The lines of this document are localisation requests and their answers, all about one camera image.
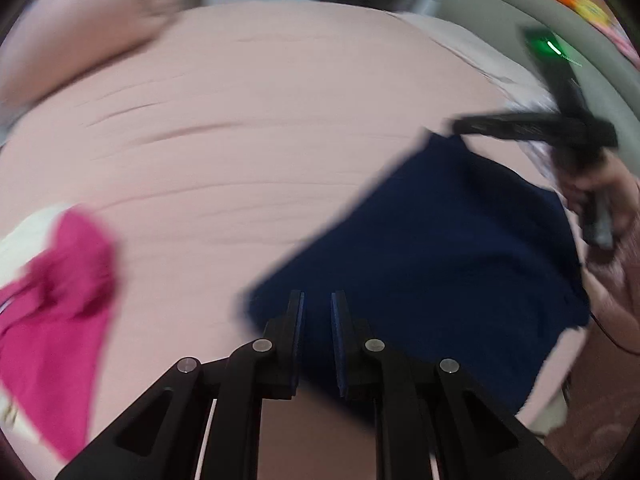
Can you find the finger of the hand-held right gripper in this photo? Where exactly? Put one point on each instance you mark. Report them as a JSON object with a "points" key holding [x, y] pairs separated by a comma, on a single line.
{"points": [[505, 126]]}

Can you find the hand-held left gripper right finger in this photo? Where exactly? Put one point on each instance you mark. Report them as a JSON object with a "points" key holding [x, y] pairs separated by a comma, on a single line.
{"points": [[337, 335]]}

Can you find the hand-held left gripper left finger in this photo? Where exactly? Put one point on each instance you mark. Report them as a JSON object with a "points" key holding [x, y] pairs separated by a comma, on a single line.
{"points": [[299, 330]]}

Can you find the navy blue garment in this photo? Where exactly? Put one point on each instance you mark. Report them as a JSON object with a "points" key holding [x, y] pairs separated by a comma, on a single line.
{"points": [[440, 260]]}

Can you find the person's right hand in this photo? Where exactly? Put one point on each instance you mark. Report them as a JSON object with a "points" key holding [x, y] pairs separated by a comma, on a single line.
{"points": [[607, 190]]}

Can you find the grey padded headboard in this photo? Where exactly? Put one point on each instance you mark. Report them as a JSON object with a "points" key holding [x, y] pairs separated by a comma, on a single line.
{"points": [[550, 35]]}

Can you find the pink bed sheet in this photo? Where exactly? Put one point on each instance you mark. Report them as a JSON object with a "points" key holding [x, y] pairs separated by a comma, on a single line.
{"points": [[240, 170]]}

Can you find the magenta garment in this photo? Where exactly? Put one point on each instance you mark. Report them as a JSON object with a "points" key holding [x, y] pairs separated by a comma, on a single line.
{"points": [[55, 330]]}

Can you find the white garment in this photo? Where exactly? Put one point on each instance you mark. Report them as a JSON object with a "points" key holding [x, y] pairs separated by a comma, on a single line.
{"points": [[22, 240]]}

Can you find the pink pillow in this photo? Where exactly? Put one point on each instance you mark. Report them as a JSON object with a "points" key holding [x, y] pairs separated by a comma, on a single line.
{"points": [[75, 20]]}

